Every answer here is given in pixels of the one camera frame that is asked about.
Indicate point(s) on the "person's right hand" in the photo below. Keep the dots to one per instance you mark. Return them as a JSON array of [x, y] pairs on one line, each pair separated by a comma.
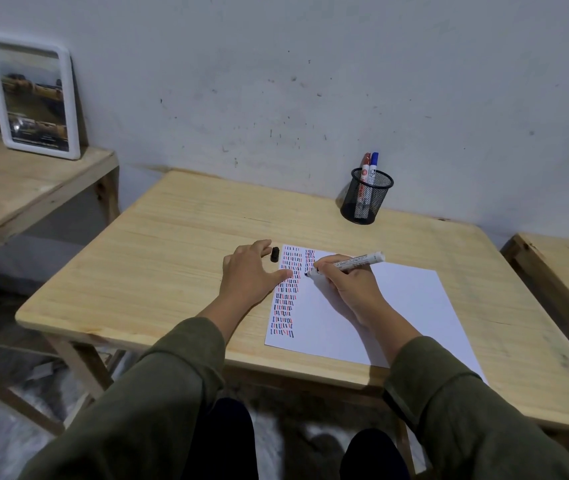
[[354, 294]]

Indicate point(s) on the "person's left hand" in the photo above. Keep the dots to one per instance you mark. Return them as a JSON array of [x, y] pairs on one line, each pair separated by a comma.
[[244, 282]]

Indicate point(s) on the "person's right thumb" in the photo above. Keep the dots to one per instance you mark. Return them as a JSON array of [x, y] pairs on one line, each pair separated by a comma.
[[325, 279]]

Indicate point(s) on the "person's left thumb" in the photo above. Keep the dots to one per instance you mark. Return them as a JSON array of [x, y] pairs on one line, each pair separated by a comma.
[[278, 280]]

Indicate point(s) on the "white marker pen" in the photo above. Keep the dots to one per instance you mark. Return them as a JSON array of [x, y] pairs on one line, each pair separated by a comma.
[[359, 261]]

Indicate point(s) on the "white paper sheet with dashes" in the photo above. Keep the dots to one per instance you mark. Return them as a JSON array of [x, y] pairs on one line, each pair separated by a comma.
[[414, 314]]

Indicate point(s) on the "person's right forearm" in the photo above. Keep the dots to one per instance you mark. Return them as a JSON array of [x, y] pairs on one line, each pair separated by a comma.
[[444, 404]]

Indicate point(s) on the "person's left forearm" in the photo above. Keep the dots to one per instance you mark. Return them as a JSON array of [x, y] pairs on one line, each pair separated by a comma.
[[164, 394]]

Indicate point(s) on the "black marker cap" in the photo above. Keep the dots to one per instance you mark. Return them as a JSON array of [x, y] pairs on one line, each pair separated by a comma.
[[275, 254]]

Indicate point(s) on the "black mesh pen holder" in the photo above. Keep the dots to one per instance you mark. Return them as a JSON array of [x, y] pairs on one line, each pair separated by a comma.
[[364, 202]]

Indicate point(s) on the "red capped marker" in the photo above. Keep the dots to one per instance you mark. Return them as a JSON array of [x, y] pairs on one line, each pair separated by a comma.
[[364, 167]]

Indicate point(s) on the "blue capped marker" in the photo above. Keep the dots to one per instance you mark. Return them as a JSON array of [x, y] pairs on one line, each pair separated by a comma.
[[373, 167]]

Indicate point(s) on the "large wooden table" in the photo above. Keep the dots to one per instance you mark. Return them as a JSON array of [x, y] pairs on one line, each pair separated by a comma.
[[164, 234]]

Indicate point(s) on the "person's left leg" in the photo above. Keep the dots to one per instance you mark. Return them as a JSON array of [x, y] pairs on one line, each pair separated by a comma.
[[227, 439]]

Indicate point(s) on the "person's leg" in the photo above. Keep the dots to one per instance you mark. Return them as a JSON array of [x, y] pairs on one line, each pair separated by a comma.
[[372, 457], [227, 439]]

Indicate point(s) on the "person's right leg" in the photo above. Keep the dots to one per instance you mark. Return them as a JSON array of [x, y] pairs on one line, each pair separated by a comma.
[[372, 457]]

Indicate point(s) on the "wooden side table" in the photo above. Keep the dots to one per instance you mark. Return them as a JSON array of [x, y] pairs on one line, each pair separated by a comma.
[[19, 184], [564, 279]]

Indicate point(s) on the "white picture frame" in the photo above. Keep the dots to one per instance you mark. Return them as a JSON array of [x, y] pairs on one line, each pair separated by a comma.
[[34, 97]]

